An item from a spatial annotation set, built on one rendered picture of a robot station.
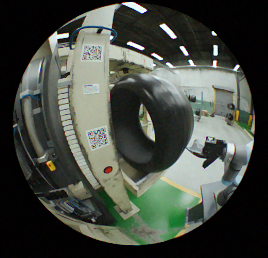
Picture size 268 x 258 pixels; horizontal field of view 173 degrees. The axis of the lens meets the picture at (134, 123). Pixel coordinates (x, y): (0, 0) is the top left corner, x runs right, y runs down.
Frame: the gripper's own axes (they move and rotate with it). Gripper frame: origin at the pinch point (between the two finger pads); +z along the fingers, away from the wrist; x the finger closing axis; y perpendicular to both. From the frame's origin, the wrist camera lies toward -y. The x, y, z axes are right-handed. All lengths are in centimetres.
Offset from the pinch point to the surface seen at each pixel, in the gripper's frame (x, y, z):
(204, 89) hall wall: -1086, 170, -11
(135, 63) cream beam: -8, 60, 40
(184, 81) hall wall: -1091, 292, 254
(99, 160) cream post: 35.5, 5.8, 20.2
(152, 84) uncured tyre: 15.8, 29.8, 8.7
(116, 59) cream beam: 10, 60, 40
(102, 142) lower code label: 32.5, 12.8, 19.3
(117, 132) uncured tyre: 9, 3, 54
